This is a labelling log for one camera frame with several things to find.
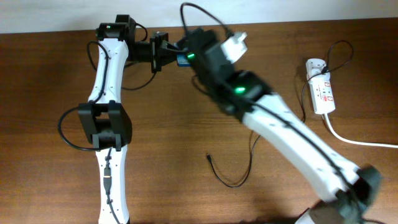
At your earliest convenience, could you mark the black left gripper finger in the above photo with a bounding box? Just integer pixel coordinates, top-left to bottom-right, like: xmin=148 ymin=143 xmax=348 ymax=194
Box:
xmin=158 ymin=40 xmax=182 ymax=53
xmin=158 ymin=55 xmax=177 ymax=70

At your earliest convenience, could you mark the blue Galaxy smartphone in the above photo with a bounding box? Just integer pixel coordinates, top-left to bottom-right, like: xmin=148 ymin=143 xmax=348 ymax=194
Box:
xmin=176 ymin=54 xmax=190 ymax=67

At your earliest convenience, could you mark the black charger cable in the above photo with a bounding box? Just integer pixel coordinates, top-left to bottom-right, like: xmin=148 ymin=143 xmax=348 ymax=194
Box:
xmin=205 ymin=39 xmax=354 ymax=189

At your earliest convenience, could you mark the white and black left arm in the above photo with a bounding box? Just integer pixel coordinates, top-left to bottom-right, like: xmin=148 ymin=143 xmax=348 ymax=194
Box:
xmin=78 ymin=14 xmax=180 ymax=223

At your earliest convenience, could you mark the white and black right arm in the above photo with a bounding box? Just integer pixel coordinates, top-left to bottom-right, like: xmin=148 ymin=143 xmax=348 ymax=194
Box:
xmin=183 ymin=28 xmax=381 ymax=223

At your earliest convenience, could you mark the white power strip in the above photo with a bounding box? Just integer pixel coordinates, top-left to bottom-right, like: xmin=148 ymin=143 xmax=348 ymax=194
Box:
xmin=309 ymin=73 xmax=336 ymax=114

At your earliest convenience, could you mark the white power strip cord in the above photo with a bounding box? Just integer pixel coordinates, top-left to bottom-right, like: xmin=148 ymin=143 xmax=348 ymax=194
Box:
xmin=322 ymin=113 xmax=398 ymax=149

